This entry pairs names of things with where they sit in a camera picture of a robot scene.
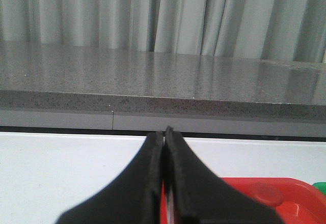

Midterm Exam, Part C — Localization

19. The green plastic tray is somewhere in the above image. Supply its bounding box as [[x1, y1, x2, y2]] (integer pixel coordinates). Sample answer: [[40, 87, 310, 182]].
[[313, 182, 326, 195]]

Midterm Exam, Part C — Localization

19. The red plastic tray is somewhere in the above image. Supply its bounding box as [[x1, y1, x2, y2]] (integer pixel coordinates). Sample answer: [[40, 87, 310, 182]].
[[159, 177, 325, 223]]

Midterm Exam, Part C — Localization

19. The grey stone countertop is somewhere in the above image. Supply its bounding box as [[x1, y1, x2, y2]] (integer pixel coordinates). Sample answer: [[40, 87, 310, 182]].
[[0, 40, 326, 141]]

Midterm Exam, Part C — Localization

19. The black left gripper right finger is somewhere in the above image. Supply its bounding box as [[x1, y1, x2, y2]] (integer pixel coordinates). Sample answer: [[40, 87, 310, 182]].
[[164, 126, 283, 223]]

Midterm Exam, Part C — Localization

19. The grey pleated curtain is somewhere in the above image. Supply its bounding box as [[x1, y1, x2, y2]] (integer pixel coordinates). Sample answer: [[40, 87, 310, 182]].
[[1, 0, 325, 63]]

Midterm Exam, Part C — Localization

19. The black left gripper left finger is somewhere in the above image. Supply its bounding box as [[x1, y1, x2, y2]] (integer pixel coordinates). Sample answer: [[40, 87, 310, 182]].
[[57, 132, 164, 223]]

